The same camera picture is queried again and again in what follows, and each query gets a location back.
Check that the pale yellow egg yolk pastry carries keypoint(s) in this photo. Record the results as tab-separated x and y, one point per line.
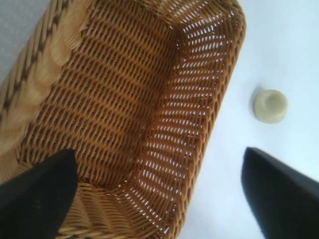
270	105

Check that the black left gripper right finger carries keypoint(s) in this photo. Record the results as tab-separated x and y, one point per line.
284	199

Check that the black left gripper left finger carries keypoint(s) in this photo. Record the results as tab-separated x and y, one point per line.
37	199

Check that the brown woven wicker basket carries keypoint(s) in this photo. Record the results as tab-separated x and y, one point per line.
119	99

